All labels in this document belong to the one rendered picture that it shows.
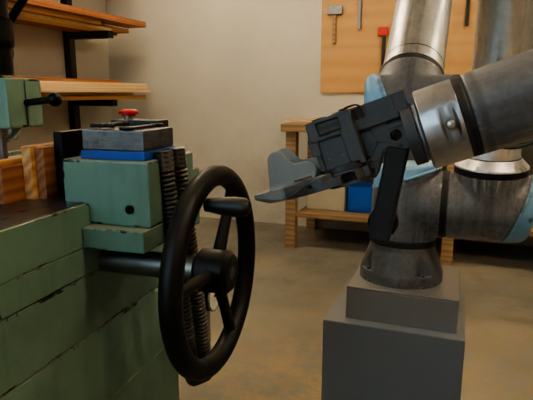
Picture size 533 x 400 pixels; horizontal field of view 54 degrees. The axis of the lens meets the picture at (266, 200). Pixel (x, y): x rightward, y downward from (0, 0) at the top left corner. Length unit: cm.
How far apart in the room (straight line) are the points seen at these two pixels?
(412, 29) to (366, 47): 317
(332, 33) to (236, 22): 79
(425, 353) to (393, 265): 20
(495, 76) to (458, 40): 333
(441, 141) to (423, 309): 66
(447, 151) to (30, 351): 54
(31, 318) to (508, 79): 60
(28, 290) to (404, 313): 79
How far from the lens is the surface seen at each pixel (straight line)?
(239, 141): 428
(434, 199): 117
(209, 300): 102
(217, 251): 71
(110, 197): 74
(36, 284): 70
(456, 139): 58
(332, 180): 59
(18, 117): 83
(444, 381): 122
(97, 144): 75
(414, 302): 119
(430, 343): 119
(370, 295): 119
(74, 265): 75
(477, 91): 58
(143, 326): 94
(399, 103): 60
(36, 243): 69
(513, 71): 59
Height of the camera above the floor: 105
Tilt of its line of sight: 12 degrees down
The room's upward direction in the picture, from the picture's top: straight up
